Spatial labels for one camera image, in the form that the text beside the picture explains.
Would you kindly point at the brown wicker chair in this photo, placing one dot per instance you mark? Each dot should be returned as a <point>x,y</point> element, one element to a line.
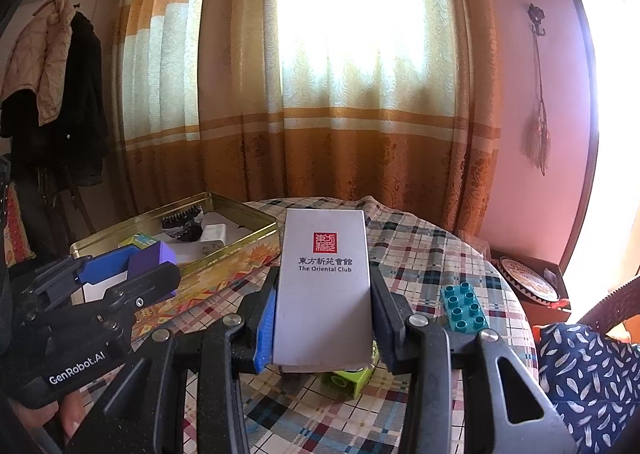
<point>620,304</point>

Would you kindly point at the blue feather print cushion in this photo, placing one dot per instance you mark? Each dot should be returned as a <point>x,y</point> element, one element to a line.
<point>590,374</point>

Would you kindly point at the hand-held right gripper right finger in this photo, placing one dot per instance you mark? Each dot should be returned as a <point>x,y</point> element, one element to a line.
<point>385,334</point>

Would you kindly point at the black coat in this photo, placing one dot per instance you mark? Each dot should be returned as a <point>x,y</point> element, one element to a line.
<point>80,109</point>

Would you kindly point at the person's left hand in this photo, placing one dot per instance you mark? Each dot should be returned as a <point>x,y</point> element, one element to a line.
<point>70,414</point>

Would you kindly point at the metal wall hook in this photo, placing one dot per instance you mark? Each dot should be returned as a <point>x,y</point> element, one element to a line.
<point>537,17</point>

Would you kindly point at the green toy block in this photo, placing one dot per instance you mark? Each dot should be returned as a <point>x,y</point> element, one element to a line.
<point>345,379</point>

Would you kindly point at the teal toy block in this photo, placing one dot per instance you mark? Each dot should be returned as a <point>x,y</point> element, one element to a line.
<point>465,309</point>

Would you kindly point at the yellow patterned cloth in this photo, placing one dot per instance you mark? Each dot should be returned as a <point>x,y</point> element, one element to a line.
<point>15,229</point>

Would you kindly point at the white charger adapter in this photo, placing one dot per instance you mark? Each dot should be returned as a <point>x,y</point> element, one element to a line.
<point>215,234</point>

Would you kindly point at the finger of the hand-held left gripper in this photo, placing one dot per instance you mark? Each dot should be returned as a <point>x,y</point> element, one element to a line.
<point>150,284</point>
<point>105,266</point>

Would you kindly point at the purple block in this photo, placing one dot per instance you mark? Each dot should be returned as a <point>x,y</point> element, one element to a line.
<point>155,256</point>

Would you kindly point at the black bristle brush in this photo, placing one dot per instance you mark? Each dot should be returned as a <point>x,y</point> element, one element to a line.
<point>182,229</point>

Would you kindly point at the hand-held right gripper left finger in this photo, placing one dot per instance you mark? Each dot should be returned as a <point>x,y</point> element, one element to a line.
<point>265,334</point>

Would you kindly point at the round woven plate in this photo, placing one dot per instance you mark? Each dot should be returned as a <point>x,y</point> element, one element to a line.
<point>530,279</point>

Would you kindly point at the hanging tassel ornament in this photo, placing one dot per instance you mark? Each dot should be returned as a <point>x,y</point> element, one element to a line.
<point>537,139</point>

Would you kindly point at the beige quilted jacket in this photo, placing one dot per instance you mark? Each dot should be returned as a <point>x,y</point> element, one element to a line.
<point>40,59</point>

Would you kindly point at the white box with red seal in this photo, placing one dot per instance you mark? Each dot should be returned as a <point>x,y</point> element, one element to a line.
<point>322,294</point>

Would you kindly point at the gold tin box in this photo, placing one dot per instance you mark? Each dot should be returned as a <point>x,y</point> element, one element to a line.
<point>235,254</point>

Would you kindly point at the orange and cream curtain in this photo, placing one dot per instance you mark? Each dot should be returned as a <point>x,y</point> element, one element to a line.
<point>350,159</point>

